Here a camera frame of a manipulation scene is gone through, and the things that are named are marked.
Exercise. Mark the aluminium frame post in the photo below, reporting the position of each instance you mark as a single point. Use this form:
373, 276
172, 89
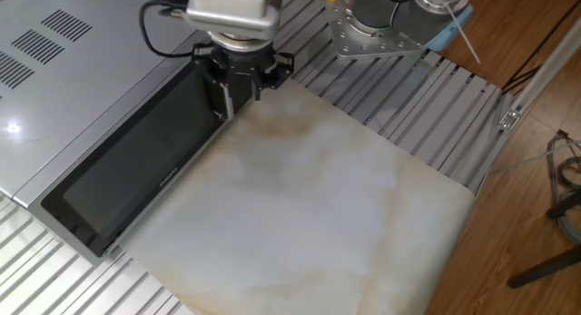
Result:
549, 65

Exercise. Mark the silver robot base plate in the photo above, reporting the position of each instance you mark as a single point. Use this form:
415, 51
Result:
363, 45

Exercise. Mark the dark furniture leg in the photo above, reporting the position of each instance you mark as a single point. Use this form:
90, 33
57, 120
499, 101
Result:
567, 206
544, 267

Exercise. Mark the silver UR5 robot arm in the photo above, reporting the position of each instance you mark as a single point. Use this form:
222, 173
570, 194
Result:
367, 8

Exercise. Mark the marble pattern table mat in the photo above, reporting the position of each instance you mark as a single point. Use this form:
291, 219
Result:
318, 192

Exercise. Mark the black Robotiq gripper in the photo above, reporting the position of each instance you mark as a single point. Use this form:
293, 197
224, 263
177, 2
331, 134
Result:
240, 63

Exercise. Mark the silver microwave oven body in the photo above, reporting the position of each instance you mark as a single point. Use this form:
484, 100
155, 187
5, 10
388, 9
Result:
91, 79

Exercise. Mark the white zip tie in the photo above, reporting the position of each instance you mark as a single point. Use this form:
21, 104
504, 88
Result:
463, 33

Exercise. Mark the silver corner bracket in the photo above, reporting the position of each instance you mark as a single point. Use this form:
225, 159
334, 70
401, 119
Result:
509, 120

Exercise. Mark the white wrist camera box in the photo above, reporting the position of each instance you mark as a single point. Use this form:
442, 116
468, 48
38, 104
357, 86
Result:
231, 11

